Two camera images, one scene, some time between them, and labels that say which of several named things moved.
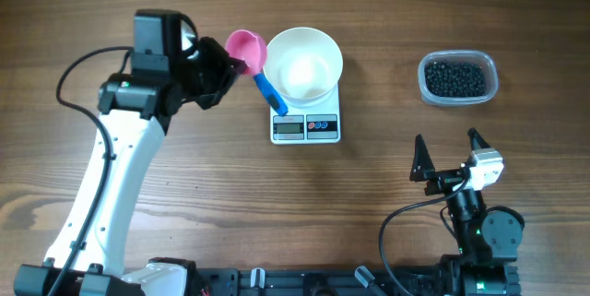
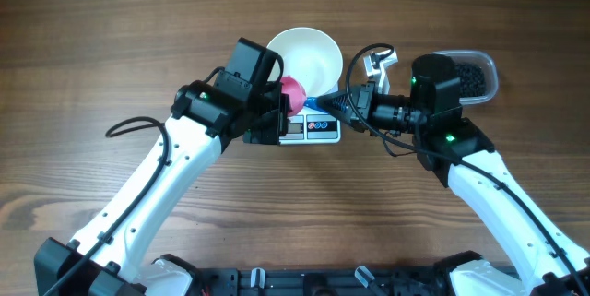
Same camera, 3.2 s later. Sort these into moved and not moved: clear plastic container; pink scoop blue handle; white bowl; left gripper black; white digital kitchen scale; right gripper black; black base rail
Moved: pink scoop blue handle; left gripper black; right gripper black
Not moved: white digital kitchen scale; black base rail; white bowl; clear plastic container
